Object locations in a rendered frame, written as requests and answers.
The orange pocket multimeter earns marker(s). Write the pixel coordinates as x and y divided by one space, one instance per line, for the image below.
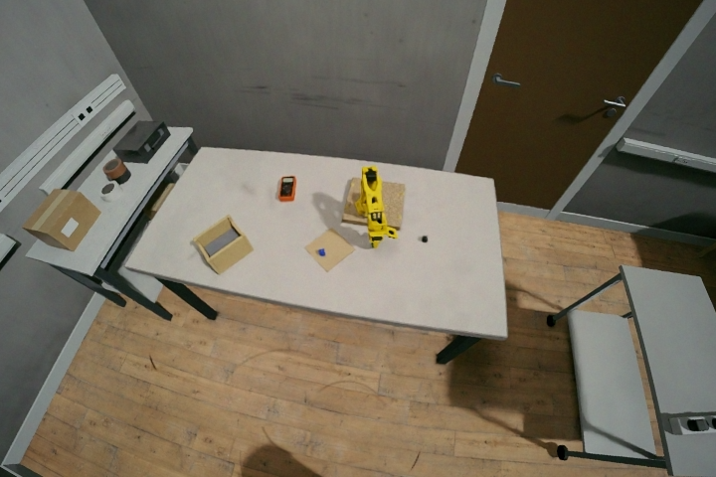
287 189

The tan open wooden crate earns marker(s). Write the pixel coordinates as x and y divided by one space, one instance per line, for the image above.
223 238

